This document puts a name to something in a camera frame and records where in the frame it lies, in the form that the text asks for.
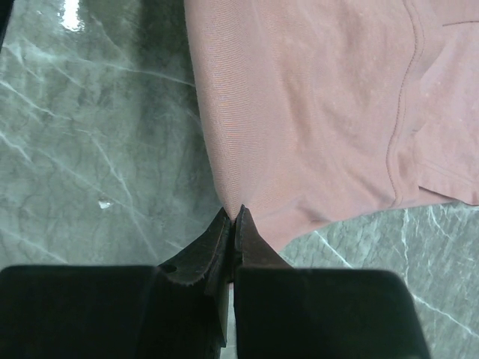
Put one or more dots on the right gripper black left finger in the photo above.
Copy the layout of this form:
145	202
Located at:
178	309

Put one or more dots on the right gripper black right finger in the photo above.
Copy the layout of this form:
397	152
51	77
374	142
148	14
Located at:
283	312

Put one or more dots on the pink t-shirt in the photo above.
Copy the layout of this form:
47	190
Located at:
315	112

